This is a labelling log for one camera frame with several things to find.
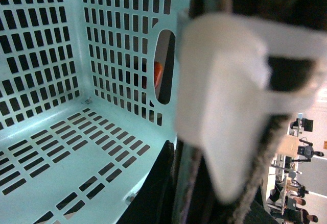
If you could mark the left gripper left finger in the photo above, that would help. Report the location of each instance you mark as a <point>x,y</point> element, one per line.
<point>154,201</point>

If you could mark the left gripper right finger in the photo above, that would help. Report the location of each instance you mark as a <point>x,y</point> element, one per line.
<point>196,201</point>

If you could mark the red apple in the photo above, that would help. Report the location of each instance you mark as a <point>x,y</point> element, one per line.
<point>157,77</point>

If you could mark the light blue plastic basket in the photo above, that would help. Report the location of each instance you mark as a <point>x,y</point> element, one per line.
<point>79,134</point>

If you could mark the seated person in background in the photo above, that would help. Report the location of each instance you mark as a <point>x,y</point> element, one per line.
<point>299,215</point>

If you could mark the background robot on stand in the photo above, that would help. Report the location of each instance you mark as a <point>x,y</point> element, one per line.
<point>307,152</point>

